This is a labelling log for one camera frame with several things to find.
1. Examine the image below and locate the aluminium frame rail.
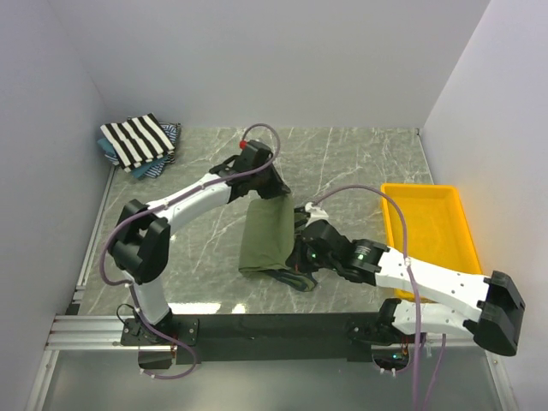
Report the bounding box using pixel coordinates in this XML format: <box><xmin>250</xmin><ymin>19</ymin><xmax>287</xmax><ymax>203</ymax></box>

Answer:
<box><xmin>42</xmin><ymin>312</ymin><xmax>500</xmax><ymax>354</ymax></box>

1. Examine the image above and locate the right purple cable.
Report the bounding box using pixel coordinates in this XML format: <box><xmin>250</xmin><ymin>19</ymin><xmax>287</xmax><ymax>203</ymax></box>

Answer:
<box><xmin>312</xmin><ymin>184</ymin><xmax>449</xmax><ymax>411</ymax></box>

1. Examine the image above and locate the teal folded top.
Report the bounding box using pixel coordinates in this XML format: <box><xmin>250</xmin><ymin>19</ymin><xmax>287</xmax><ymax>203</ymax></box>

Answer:
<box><xmin>97</xmin><ymin>138</ymin><xmax>151</xmax><ymax>179</ymax></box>

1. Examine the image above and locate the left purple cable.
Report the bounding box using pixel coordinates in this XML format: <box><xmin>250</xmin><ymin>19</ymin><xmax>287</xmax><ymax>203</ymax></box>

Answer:
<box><xmin>98</xmin><ymin>122</ymin><xmax>282</xmax><ymax>381</ymax></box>

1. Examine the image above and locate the olive green tank top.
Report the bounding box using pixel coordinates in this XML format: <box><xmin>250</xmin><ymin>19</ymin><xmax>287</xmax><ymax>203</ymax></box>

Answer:
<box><xmin>238</xmin><ymin>194</ymin><xmax>318</xmax><ymax>292</ymax></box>

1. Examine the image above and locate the purple cable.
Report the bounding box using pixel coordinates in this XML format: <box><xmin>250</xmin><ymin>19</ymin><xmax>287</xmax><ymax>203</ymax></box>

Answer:
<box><xmin>98</xmin><ymin>122</ymin><xmax>282</xmax><ymax>381</ymax></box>
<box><xmin>312</xmin><ymin>184</ymin><xmax>449</xmax><ymax>411</ymax></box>

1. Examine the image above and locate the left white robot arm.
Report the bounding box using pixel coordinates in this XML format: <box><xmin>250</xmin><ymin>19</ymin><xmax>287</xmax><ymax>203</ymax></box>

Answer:
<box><xmin>107</xmin><ymin>140</ymin><xmax>290</xmax><ymax>344</ymax></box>

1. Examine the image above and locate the black white striped folded top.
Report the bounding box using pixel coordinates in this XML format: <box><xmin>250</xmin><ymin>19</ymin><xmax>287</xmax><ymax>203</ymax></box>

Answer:
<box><xmin>100</xmin><ymin>113</ymin><xmax>176</xmax><ymax>172</ymax></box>

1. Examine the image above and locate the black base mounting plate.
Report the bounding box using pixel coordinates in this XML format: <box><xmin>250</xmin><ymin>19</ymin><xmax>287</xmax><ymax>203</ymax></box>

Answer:
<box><xmin>119</xmin><ymin>311</ymin><xmax>427</xmax><ymax>366</ymax></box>

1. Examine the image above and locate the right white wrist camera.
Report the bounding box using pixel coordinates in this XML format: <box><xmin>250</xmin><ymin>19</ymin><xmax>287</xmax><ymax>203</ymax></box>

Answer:
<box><xmin>301</xmin><ymin>202</ymin><xmax>329</xmax><ymax>223</ymax></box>

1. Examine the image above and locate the yellow plastic tray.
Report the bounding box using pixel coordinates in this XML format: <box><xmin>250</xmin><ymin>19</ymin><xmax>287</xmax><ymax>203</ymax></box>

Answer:
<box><xmin>381</xmin><ymin>183</ymin><xmax>482</xmax><ymax>276</ymax></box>

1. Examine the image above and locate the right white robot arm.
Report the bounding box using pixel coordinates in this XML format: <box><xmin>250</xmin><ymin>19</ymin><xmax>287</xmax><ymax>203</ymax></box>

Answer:
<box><xmin>287</xmin><ymin>218</ymin><xmax>526</xmax><ymax>356</ymax></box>

